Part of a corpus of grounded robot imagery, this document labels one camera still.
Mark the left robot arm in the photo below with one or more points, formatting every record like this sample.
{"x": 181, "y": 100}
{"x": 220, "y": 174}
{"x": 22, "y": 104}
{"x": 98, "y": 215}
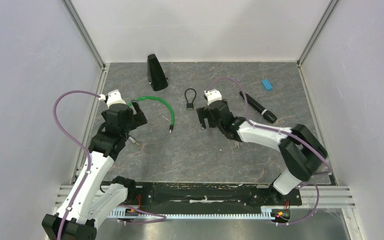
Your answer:
{"x": 81, "y": 214}

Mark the black cable padlock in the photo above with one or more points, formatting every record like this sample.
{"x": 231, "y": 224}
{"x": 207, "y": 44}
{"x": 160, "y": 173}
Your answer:
{"x": 190, "y": 103}

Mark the white cable duct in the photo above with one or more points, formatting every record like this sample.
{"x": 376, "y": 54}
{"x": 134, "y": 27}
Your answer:
{"x": 122, "y": 213}

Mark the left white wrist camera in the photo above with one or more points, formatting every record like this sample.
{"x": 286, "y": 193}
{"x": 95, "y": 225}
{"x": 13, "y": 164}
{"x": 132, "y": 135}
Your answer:
{"x": 113, "y": 97}

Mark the green cable lock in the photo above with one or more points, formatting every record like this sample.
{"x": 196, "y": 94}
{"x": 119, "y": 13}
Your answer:
{"x": 161, "y": 101}

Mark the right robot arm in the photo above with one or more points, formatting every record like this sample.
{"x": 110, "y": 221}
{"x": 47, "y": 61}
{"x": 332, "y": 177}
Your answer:
{"x": 300, "y": 149}

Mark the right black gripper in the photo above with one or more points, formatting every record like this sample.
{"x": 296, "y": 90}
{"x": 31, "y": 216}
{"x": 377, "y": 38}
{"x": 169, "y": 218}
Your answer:
{"x": 204, "y": 112}

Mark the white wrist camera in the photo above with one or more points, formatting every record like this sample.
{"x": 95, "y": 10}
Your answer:
{"x": 113, "y": 97}
{"x": 212, "y": 96}

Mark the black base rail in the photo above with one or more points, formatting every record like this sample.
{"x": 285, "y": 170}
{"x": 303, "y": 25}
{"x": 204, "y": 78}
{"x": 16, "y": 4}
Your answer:
{"x": 208, "y": 198}

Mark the black microphone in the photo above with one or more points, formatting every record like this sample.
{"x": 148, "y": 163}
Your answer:
{"x": 268, "y": 115}

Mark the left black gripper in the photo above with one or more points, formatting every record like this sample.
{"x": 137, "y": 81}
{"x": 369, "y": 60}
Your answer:
{"x": 138, "y": 119}

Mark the black metronome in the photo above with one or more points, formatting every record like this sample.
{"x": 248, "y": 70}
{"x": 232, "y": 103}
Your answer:
{"x": 155, "y": 74}

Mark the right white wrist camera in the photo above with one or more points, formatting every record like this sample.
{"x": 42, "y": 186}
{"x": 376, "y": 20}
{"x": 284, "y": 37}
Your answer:
{"x": 212, "y": 96}

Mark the blue toy brick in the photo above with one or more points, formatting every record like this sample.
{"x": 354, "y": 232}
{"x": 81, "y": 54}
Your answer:
{"x": 267, "y": 85}

